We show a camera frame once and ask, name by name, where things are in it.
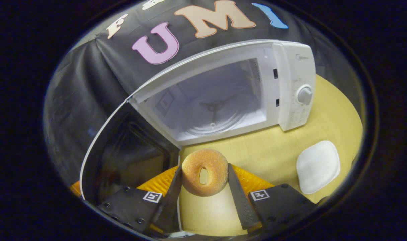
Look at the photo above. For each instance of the white square plate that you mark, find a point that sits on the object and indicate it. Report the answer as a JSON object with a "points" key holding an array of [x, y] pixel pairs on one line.
{"points": [[319, 167]]}

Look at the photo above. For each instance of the black backdrop cloth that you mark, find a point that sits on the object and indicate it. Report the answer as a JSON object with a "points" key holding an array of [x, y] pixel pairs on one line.
{"points": [[89, 83]]}

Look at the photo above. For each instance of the white microwave oven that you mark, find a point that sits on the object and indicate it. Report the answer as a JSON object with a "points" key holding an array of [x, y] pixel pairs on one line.
{"points": [[290, 67]]}

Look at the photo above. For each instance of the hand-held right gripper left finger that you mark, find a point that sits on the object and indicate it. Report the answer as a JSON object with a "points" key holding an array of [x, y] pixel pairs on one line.
{"points": [[171, 201]]}

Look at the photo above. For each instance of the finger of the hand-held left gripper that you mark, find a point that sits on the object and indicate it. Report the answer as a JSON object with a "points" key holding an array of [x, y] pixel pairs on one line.
{"points": [[75, 189]]}

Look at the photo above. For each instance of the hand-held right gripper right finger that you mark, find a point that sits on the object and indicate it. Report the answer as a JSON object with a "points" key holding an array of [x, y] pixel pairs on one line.
{"points": [[242, 204]]}

